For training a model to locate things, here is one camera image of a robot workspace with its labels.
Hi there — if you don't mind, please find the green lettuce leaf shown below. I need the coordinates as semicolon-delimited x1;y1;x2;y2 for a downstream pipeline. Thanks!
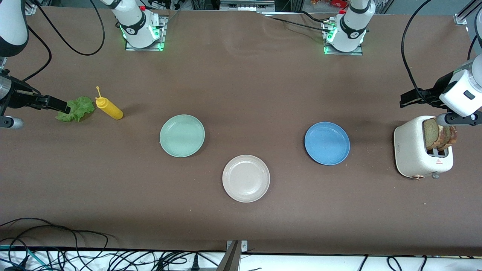
55;96;95;123

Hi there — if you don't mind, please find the brown bread slice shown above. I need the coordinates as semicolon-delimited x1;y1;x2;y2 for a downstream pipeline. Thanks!
423;117;441;152
437;125;458;151

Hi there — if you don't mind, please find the yellow mustard squeeze bottle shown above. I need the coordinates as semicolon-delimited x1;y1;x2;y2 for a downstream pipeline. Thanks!
95;86;124;120

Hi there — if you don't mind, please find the blue plate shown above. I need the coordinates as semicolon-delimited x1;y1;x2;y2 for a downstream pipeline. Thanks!
304;122;351;166

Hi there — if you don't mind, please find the green plate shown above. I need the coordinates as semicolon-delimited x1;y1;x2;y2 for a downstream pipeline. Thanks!
159;114;206;158

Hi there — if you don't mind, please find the beige plate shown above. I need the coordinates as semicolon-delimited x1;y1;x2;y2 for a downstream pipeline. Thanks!
222;155;271;203

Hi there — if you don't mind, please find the white two-slot toaster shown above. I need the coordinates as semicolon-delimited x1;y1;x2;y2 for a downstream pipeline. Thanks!
394;115;454;180

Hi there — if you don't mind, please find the red packet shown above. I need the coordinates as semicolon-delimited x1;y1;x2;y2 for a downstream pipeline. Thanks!
311;0;349;9

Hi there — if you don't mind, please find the grey electronics box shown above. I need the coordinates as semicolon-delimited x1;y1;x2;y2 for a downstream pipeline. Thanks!
220;0;275;12

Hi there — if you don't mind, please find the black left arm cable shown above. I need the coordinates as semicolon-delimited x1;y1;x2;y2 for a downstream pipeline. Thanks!
400;0;478;108

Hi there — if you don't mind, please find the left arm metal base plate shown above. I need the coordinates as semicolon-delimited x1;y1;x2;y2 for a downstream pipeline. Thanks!
323;19;364;56

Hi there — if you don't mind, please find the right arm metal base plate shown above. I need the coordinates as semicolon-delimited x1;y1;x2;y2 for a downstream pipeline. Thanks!
124;15;167;52

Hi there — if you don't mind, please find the black base cable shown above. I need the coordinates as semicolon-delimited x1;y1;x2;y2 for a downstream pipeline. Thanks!
264;15;334;33

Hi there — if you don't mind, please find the teal floor cable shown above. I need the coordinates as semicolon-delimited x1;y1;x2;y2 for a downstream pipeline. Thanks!
0;245;51;271

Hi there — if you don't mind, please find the grey metal table bracket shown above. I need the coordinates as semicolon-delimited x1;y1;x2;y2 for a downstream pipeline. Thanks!
217;240;248;271

